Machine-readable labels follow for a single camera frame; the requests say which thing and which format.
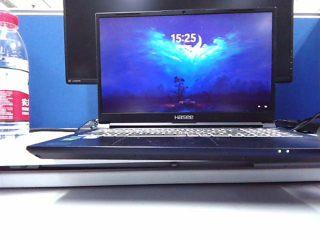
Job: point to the black Hasee laptop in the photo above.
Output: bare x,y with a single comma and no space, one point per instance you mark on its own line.
185,75

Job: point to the white desk slab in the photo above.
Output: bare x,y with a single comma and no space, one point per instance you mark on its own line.
150,178

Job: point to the black keyboard with white keys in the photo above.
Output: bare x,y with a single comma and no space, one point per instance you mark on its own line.
87,124

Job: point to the black ASUS monitor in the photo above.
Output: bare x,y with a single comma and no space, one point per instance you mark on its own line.
80,37

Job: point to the blue desk partition panel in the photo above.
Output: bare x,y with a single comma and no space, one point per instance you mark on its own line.
47,87

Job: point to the water bottle with red label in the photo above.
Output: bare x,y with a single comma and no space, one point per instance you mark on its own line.
13,100

